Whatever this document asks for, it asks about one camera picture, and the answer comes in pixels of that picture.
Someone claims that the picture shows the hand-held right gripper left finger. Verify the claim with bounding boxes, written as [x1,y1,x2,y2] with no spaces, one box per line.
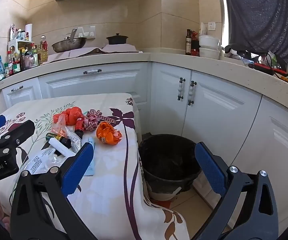
[10,142,99,240]

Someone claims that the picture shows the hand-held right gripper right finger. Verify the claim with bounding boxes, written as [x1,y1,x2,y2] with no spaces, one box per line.
[194,142,279,240]

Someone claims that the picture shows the silver blister pack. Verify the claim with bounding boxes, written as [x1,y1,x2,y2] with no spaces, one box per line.
[65,127,83,153]

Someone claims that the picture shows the white tube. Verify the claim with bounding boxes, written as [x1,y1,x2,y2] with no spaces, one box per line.
[48,139,76,157]

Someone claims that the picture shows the small dark glass bottle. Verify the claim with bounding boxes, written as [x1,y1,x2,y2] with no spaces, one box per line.
[56,135,72,148]

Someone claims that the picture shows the clear plastic printed packaging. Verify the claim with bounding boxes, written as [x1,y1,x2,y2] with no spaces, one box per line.
[25,147,64,175]

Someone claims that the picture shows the clear orange-print plastic bag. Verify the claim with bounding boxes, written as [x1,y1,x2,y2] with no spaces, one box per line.
[51,114,68,137]

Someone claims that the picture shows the small red bottle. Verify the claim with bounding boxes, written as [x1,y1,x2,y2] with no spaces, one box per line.
[74,117,85,133]

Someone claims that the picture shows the orange wrapper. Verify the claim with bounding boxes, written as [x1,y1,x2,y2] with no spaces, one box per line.
[95,121,123,146]

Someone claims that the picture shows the black trash bin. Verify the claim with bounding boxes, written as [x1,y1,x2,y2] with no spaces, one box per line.
[138,133,204,202]

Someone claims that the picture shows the red white gingham ribbon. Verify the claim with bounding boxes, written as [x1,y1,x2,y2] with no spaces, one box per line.
[81,109,116,132]

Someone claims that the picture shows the red plastic bag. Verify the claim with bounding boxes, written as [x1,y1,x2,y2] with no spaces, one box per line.
[53,106,86,127]

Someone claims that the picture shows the floral tablecloth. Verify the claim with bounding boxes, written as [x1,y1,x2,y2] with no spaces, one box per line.
[0,92,191,240]

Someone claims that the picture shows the small white cabinet door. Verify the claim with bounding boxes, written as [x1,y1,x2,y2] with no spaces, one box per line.
[3,79,43,108]

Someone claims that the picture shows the cluster of condiment bottles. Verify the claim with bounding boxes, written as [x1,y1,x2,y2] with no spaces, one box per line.
[4,24,49,77]

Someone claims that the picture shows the wide white cabinet drawer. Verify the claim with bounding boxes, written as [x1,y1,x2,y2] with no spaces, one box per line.
[38,64,149,105]

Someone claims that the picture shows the white spice shelf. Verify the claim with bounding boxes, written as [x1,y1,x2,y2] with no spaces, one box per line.
[8,39,36,55]

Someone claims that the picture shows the steel wok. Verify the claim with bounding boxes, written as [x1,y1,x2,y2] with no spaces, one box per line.
[51,29,87,53]

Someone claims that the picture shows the white paper towel roll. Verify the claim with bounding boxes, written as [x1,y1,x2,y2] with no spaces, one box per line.
[25,23,33,42]

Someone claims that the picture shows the beige stone countertop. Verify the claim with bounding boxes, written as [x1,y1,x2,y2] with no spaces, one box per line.
[0,52,288,92]

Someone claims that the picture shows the red and black tool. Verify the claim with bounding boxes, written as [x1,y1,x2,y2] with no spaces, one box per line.
[249,62,288,77]

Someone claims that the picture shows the white cloth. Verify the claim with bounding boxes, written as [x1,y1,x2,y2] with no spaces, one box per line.
[225,47,247,60]

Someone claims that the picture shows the red packets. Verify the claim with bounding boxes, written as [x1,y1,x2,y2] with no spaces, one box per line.
[191,30,200,57]

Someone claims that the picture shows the grey stove cover cloth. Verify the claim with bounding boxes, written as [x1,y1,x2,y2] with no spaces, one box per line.
[46,44,143,64]

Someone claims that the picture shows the dark oil bottle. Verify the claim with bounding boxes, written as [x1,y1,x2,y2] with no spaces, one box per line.
[185,29,192,55]

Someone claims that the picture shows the black cooking pot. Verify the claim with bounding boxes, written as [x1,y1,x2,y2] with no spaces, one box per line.
[106,33,129,45]

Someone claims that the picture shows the dark window curtain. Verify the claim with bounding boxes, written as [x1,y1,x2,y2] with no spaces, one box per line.
[223,0,288,58]

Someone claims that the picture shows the white wall outlet strip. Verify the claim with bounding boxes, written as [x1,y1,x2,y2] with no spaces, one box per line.
[78,26,96,39]

